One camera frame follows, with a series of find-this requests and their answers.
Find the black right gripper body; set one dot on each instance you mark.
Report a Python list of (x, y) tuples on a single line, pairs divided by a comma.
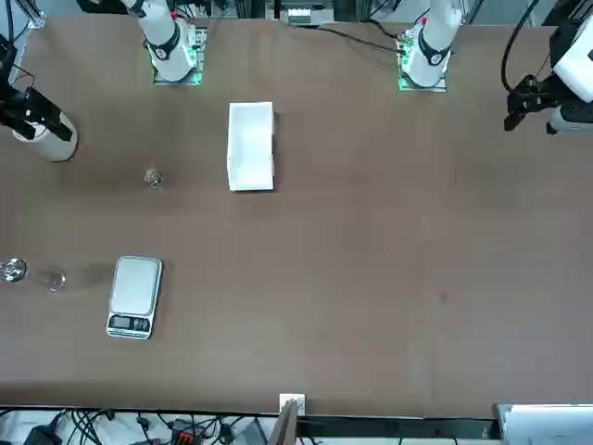
[(11, 109)]

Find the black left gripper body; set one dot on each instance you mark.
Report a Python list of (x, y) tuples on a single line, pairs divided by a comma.
[(541, 92)]

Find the small clear measuring cup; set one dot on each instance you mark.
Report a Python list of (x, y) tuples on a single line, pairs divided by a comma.
[(153, 177)]

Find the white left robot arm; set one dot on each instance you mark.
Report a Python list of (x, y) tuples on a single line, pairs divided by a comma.
[(435, 41)]

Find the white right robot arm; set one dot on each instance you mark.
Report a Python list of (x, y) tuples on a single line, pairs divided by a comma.
[(167, 41)]

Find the beige cylindrical lidded canister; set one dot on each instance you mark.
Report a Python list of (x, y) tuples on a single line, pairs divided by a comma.
[(55, 148)]

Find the silver digital scale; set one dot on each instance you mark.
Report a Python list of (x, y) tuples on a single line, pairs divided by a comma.
[(134, 287)]

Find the white rectangular bin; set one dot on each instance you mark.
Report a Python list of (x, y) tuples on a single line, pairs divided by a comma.
[(250, 148)]

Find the grey power strip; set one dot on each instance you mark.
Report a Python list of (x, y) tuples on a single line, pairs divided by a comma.
[(306, 16)]

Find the black power adapter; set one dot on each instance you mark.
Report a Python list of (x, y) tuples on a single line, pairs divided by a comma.
[(41, 436)]

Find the white sheet board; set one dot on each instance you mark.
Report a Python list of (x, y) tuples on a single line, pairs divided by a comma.
[(546, 426)]

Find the black and red power strip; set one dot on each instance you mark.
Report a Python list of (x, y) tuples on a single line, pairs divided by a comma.
[(181, 437)]

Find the small white box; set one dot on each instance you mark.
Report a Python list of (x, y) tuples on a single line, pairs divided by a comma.
[(296, 401)]

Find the aluminium camera post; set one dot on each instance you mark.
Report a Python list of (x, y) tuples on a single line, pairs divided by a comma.
[(285, 426)]

